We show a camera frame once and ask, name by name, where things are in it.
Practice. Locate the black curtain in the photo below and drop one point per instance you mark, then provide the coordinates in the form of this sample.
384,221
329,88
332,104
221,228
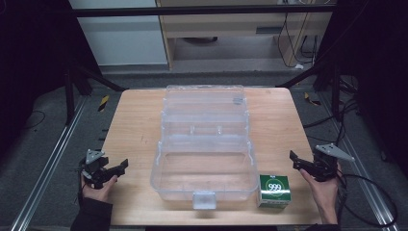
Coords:
378,64
29,64

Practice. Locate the yellow and black tape strip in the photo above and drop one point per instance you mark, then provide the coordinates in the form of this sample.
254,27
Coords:
311,100

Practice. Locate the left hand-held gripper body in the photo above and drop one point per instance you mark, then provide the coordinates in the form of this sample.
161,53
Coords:
94,166

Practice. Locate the person's left hand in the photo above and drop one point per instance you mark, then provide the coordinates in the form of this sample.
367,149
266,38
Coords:
97,192

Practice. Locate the green and white carton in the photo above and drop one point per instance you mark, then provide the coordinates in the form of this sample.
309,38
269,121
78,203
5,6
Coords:
274,191

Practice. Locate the aluminium floor rail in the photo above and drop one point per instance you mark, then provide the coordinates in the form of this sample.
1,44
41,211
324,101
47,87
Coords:
362,170
48,163

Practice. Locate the person's right hand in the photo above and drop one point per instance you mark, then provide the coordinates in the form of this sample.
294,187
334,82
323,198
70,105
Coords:
322,192

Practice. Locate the clear plastic storage box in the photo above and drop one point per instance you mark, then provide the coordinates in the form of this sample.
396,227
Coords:
205,150

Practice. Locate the black metal stand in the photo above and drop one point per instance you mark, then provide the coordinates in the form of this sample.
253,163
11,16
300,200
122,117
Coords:
69,96
335,93

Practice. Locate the light wooden desk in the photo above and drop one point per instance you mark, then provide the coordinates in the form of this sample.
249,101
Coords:
231,27

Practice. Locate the black horizontal frame bar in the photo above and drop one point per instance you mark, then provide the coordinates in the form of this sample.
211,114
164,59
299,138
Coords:
192,11

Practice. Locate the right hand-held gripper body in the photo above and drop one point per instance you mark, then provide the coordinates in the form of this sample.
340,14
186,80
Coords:
325,162

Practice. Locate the white cabinet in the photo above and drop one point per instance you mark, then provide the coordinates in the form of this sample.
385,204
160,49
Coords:
122,35

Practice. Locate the white plug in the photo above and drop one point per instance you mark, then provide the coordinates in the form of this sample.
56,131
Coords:
299,66

